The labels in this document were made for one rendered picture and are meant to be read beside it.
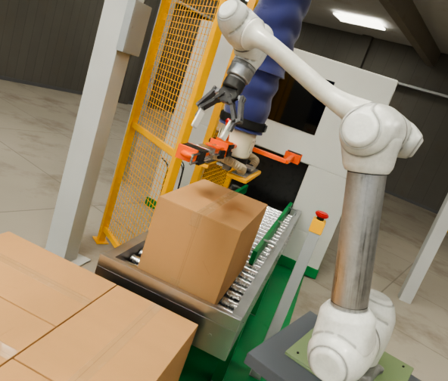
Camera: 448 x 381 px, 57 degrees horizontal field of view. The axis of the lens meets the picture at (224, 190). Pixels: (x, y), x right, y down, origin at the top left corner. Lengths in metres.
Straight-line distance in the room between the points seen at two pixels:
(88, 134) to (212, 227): 1.24
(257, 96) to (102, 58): 1.13
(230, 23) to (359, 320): 0.92
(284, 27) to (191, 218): 0.91
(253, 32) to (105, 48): 1.48
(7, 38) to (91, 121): 7.63
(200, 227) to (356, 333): 0.87
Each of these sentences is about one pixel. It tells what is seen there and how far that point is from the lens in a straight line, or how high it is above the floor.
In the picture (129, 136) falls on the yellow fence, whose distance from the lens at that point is 3.22.
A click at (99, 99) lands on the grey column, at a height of 1.16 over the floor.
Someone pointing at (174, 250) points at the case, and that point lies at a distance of 1.89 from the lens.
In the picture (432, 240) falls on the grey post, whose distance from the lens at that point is 4.62.
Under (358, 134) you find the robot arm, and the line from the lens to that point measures 1.06.
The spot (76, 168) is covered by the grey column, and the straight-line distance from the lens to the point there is 2.82.
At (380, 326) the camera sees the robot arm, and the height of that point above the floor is 0.99.
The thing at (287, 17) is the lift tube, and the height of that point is 1.84.
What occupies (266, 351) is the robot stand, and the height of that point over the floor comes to 0.75.
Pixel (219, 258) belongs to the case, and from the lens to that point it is 1.82.
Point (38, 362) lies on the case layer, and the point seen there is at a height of 0.54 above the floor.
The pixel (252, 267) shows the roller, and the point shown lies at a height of 0.53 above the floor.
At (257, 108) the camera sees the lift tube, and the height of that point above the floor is 1.44.
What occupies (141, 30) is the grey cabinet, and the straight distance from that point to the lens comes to 2.73.
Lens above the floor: 1.51
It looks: 14 degrees down
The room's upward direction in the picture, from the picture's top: 19 degrees clockwise
